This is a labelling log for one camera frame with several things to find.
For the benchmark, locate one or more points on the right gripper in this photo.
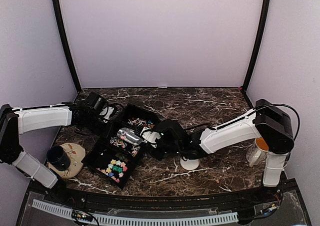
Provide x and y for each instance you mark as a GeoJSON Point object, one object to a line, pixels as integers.
{"type": "Point", "coordinates": [158, 155]}

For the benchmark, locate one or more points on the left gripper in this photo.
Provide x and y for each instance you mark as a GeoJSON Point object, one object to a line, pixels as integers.
{"type": "Point", "coordinates": [107, 132]}

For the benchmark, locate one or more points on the metal scoop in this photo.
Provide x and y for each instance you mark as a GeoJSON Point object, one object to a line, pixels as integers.
{"type": "Point", "coordinates": [129, 136]}

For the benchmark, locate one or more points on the black three-compartment candy tray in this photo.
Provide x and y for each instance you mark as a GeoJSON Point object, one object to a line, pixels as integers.
{"type": "Point", "coordinates": [115, 155]}

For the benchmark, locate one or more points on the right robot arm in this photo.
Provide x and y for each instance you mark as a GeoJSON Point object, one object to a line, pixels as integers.
{"type": "Point", "coordinates": [265, 120]}

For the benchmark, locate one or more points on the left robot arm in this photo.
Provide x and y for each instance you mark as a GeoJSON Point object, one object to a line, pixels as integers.
{"type": "Point", "coordinates": [16, 121]}

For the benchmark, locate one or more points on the pile of small stick candies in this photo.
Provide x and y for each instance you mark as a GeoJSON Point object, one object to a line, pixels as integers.
{"type": "Point", "coordinates": [140, 122]}

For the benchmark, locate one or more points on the pile of star candies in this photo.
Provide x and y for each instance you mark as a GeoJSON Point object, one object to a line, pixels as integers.
{"type": "Point", "coordinates": [116, 170]}

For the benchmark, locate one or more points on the pile of swirl lollipops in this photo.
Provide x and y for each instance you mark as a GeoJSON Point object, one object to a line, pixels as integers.
{"type": "Point", "coordinates": [124, 146]}

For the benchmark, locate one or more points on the cream floral plate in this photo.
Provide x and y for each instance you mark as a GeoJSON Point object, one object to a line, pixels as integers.
{"type": "Point", "coordinates": [76, 154]}

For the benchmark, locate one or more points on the dark blue mug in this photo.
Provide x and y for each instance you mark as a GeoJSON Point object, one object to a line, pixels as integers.
{"type": "Point", "coordinates": [58, 158]}

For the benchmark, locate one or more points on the white jar lid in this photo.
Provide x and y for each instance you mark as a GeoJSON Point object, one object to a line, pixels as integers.
{"type": "Point", "coordinates": [189, 164]}

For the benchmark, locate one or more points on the white mug yellow inside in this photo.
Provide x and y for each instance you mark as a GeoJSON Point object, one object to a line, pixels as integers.
{"type": "Point", "coordinates": [257, 152]}

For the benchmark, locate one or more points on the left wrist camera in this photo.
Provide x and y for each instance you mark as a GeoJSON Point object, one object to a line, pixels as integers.
{"type": "Point", "coordinates": [96, 102]}

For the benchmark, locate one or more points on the black front rail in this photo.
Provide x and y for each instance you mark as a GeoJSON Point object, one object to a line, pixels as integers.
{"type": "Point", "coordinates": [87, 196]}

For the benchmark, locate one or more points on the left black frame post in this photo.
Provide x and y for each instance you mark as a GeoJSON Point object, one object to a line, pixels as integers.
{"type": "Point", "coordinates": [65, 44]}

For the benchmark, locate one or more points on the black frame post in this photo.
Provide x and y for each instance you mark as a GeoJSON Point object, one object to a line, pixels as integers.
{"type": "Point", "coordinates": [256, 46]}
{"type": "Point", "coordinates": [65, 44]}

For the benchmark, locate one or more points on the right black frame post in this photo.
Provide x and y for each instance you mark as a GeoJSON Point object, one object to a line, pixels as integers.
{"type": "Point", "coordinates": [256, 46]}

